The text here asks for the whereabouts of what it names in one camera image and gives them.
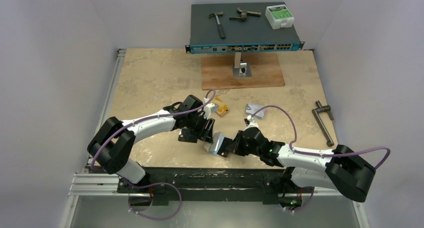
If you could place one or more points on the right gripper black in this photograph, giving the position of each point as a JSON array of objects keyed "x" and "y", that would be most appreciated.
[{"x": 239, "y": 142}]

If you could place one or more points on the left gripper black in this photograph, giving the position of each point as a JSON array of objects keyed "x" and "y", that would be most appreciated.
[{"x": 207, "y": 125}]

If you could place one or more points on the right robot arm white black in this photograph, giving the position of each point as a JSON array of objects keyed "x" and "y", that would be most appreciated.
[{"x": 338, "y": 169}]

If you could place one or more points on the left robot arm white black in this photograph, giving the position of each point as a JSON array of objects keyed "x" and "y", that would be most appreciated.
[{"x": 112, "y": 144}]

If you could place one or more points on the wooden board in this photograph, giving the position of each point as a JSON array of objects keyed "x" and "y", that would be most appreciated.
[{"x": 254, "y": 70}]

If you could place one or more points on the hammer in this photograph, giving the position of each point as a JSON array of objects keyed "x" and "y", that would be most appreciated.
[{"x": 221, "y": 30}]

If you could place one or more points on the metal clamp tool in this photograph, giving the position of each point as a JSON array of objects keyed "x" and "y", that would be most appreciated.
[{"x": 244, "y": 14}]

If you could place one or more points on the white green box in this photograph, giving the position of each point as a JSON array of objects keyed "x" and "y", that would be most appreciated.
[{"x": 279, "y": 16}]

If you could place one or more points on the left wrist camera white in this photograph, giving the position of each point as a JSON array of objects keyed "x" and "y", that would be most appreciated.
[{"x": 209, "y": 109}]

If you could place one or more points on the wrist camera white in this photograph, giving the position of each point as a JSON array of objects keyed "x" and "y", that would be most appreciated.
[
  {"x": 209, "y": 109},
  {"x": 250, "y": 123}
]

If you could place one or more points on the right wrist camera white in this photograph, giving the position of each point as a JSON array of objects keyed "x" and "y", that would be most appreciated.
[{"x": 250, "y": 123}]

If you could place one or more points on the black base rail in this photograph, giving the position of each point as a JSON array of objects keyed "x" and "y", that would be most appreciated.
[{"x": 268, "y": 186}]

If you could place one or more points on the metal stand post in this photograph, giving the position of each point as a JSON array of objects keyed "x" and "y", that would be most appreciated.
[{"x": 241, "y": 68}]

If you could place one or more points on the dark metal crank handle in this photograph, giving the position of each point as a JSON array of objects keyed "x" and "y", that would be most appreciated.
[{"x": 316, "y": 113}]

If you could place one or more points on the blue network switch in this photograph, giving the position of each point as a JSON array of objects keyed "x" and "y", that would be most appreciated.
[{"x": 253, "y": 35}]

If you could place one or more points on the aluminium frame rail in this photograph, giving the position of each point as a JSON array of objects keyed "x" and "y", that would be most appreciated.
[{"x": 142, "y": 80}]

